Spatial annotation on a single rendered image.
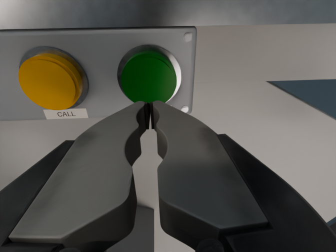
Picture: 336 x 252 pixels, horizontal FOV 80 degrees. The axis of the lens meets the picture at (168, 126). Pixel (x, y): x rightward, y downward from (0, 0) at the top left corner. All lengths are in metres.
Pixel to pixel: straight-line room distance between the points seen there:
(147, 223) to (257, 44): 0.34
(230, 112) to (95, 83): 0.20
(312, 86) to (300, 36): 1.23
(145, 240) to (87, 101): 0.28
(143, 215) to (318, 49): 0.37
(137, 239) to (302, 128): 0.32
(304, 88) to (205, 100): 1.24
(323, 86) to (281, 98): 1.25
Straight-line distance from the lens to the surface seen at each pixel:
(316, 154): 0.43
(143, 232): 0.40
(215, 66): 0.27
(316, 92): 1.57
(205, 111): 0.29
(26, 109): 0.20
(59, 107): 0.17
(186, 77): 0.16
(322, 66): 0.34
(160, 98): 0.15
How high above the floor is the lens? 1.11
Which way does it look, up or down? 57 degrees down
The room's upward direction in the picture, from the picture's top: 174 degrees clockwise
